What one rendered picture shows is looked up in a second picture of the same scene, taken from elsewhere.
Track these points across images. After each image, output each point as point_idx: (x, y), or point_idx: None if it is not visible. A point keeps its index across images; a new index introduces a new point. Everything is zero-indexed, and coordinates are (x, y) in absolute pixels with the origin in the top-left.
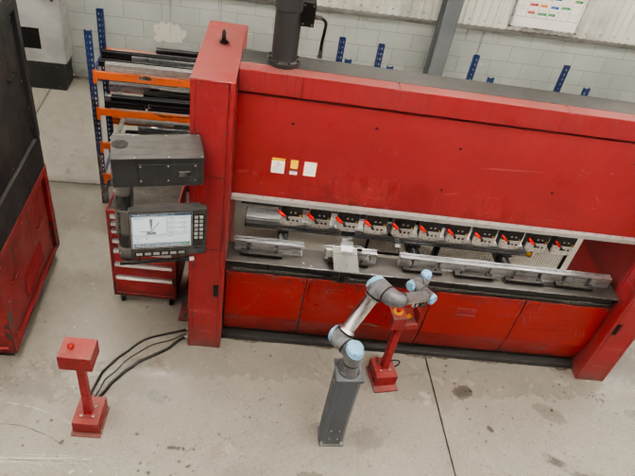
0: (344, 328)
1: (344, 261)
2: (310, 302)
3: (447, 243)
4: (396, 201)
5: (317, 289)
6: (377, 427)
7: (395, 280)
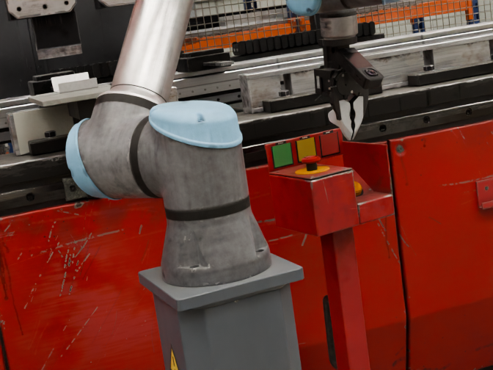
0: (117, 87)
1: (73, 93)
2: (28, 327)
3: None
4: None
5: (33, 256)
6: None
7: (263, 133)
